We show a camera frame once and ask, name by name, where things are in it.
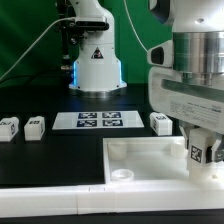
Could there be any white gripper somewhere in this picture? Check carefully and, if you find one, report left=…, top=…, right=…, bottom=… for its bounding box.
left=148, top=67, right=224, bottom=163

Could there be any white square tabletop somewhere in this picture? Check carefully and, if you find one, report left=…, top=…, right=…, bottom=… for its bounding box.
left=103, top=136, right=224, bottom=189

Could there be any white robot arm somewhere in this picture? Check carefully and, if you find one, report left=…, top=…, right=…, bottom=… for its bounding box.
left=69, top=0, right=224, bottom=163

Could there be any white tag sheet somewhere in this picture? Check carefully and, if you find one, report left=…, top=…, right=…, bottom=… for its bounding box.
left=52, top=111, right=143, bottom=130

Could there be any white L-shaped obstacle fence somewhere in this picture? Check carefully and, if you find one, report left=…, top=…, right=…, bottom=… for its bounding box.
left=0, top=180, right=224, bottom=218

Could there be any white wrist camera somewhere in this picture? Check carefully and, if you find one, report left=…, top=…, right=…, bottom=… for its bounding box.
left=147, top=40, right=174, bottom=68

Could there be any grey cable right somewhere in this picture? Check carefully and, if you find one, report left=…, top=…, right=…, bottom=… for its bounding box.
left=123, top=0, right=149, bottom=53

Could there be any grey cable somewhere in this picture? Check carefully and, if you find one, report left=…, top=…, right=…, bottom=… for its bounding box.
left=0, top=17, right=76, bottom=83
left=123, top=0, right=149, bottom=53

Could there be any black camera on robot base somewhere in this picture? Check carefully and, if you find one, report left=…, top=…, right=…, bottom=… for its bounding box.
left=75, top=16, right=109, bottom=31

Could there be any grey cable left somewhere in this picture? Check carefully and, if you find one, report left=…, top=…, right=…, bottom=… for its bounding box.
left=0, top=17, right=76, bottom=83

